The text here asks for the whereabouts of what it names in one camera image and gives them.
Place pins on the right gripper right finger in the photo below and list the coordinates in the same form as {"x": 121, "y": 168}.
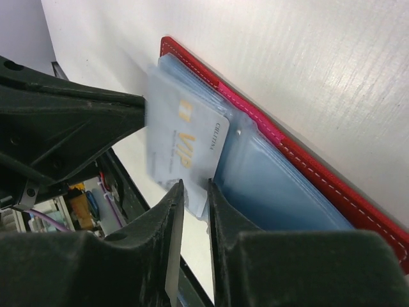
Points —
{"x": 253, "y": 267}

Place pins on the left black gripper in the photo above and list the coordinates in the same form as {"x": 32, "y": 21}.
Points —
{"x": 51, "y": 129}

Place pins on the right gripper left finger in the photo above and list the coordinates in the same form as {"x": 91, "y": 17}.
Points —
{"x": 137, "y": 265}

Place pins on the red leather card holder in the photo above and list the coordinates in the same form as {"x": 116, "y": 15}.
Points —
{"x": 356, "y": 208}

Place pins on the white VIP card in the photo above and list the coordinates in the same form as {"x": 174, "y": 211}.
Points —
{"x": 185, "y": 138}

